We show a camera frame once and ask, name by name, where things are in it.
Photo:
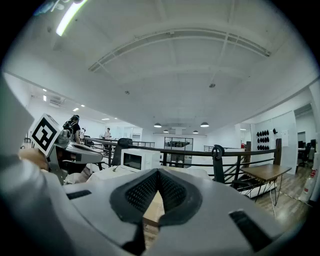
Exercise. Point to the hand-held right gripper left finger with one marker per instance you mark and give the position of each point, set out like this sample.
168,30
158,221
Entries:
135,195

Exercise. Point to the black metal railing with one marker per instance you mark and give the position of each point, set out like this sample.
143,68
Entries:
190,152

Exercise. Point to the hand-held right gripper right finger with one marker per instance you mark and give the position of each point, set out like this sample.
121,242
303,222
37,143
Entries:
175,195

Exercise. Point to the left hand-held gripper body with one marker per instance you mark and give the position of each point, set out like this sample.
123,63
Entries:
43,136

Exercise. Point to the ceiling smoke detector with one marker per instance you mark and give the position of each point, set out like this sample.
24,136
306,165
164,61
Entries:
212,85

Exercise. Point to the person's left forearm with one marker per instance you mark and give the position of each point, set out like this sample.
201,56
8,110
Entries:
32,157

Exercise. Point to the single black wall-hung item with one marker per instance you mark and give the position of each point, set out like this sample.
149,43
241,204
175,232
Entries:
274,130

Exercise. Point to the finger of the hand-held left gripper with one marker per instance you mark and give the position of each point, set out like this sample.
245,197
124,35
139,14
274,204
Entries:
92,156

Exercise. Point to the white bottle with red label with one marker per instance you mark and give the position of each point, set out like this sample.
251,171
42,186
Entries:
310,185

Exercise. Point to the group of black wall-hung items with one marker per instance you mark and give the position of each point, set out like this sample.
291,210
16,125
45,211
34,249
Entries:
262,140

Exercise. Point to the dark framed glass partition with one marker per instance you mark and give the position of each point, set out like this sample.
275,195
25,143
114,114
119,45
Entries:
178,143

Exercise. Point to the white stairwell panel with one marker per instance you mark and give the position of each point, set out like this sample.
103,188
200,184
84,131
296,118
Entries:
232,162

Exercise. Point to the wooden side table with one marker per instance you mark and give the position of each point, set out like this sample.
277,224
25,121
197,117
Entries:
265,171

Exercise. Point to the ceiling air conditioner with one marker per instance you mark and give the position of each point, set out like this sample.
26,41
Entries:
57,102

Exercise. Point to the black mesh office chair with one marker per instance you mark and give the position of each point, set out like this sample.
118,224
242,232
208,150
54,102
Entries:
218,170
124,142

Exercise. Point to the distant black railing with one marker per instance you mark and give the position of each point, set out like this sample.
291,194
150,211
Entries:
143,143
208,148

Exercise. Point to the distant black office chair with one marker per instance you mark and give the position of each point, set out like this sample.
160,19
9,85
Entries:
305,153

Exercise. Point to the white microwave oven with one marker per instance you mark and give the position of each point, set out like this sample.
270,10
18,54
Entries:
150,160

